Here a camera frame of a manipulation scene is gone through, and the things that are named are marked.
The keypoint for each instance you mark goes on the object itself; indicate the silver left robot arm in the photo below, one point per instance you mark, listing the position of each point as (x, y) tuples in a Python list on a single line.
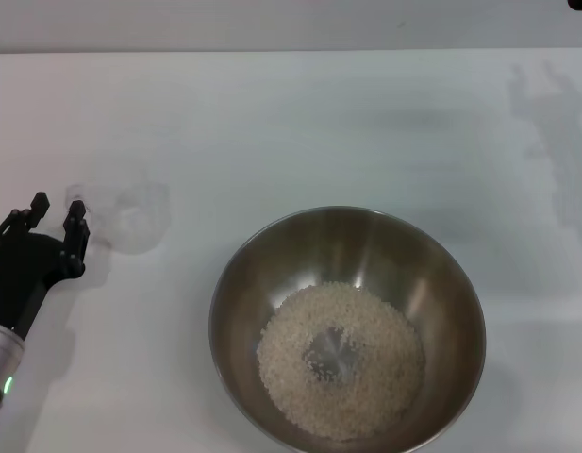
[(3, 358)]

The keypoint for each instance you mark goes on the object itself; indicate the translucent plastic measuring cup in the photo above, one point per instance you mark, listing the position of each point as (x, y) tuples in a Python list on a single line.
[(135, 222)]

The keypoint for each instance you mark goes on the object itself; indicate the stainless steel mixing bowl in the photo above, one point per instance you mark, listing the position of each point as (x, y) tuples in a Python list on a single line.
[(451, 292)]

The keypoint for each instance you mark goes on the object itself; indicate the white rice grains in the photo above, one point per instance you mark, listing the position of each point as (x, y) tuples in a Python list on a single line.
[(281, 358)]

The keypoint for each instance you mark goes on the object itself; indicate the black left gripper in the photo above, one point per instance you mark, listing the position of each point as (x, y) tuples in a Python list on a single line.
[(17, 283)]

